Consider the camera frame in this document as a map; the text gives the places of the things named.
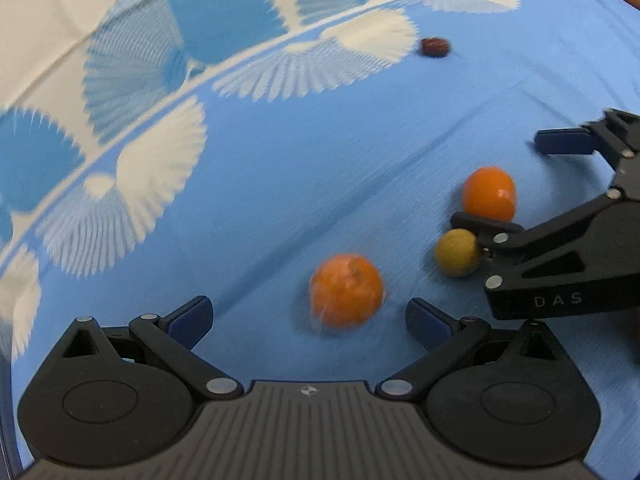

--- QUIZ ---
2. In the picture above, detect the orange tangerine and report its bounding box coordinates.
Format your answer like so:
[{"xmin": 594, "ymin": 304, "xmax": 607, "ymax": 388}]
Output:
[
  {"xmin": 308, "ymin": 254, "xmax": 385, "ymax": 330},
  {"xmin": 462, "ymin": 166, "xmax": 518, "ymax": 222}
]

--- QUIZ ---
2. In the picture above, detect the yellow green round fruit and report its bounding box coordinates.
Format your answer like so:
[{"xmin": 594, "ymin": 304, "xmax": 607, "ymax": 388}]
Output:
[{"xmin": 434, "ymin": 229, "xmax": 482, "ymax": 278}]

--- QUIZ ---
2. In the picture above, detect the blue patterned cloth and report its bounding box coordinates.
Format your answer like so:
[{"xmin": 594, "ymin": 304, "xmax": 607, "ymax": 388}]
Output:
[{"xmin": 0, "ymin": 0, "xmax": 640, "ymax": 480}]

